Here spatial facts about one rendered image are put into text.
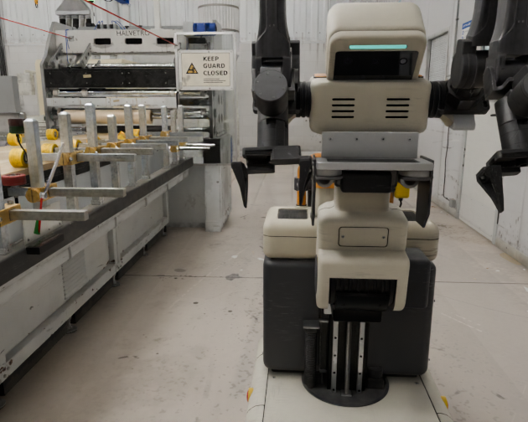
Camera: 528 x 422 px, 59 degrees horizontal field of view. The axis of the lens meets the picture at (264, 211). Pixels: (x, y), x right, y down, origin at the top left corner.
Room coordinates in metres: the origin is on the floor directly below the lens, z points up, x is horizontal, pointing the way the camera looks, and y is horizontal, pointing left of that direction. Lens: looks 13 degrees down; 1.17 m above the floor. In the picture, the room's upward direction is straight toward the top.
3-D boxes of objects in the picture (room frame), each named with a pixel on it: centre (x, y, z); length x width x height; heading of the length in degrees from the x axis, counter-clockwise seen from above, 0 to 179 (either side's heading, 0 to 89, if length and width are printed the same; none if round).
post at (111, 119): (2.42, 0.77, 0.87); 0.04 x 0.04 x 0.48; 87
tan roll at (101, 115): (4.30, 1.21, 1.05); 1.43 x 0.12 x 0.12; 87
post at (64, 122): (1.92, 0.80, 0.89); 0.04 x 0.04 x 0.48; 87
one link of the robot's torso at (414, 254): (1.20, -0.31, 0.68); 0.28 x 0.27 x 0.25; 86
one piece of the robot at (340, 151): (1.08, -0.24, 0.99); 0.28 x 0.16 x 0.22; 86
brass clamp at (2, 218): (1.44, 0.83, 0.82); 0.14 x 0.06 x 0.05; 177
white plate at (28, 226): (1.64, 0.79, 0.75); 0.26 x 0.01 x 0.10; 177
